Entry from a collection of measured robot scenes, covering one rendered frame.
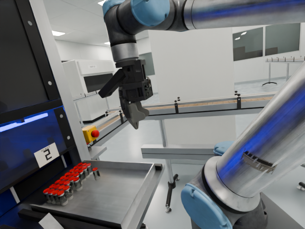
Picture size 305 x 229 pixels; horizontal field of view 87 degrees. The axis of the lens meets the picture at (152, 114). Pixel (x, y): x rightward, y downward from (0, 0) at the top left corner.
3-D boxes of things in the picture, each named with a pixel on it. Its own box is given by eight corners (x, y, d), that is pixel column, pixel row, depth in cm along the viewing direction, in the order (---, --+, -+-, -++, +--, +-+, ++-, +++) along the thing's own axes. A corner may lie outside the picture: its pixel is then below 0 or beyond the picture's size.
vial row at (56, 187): (50, 204, 55) (45, 192, 54) (86, 171, 71) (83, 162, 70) (54, 205, 54) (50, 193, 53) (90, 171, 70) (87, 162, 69)
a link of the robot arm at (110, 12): (110, -9, 37) (95, 6, 43) (120, 42, 40) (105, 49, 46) (136, -3, 42) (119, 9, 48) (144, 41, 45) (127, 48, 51)
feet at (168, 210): (163, 212, 147) (160, 200, 143) (174, 177, 192) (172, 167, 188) (171, 214, 144) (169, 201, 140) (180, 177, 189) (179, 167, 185)
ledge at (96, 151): (72, 160, 89) (71, 157, 88) (88, 149, 100) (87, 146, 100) (92, 161, 83) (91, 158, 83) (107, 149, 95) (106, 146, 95)
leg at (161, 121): (167, 190, 164) (154, 119, 144) (169, 183, 172) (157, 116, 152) (175, 191, 160) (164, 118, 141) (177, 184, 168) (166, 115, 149)
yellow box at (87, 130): (79, 143, 85) (75, 130, 83) (89, 137, 91) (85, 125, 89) (91, 143, 82) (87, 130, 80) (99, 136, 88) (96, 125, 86)
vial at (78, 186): (75, 191, 59) (71, 180, 58) (79, 186, 61) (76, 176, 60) (79, 191, 58) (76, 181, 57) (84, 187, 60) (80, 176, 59)
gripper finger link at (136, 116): (146, 132, 49) (140, 102, 46) (129, 132, 51) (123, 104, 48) (150, 128, 51) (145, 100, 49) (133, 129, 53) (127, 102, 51)
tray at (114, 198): (33, 213, 52) (29, 204, 51) (88, 166, 76) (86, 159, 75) (123, 234, 40) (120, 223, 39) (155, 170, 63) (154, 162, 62)
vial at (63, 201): (59, 206, 53) (55, 194, 52) (65, 200, 55) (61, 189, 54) (64, 206, 52) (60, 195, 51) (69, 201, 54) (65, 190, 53)
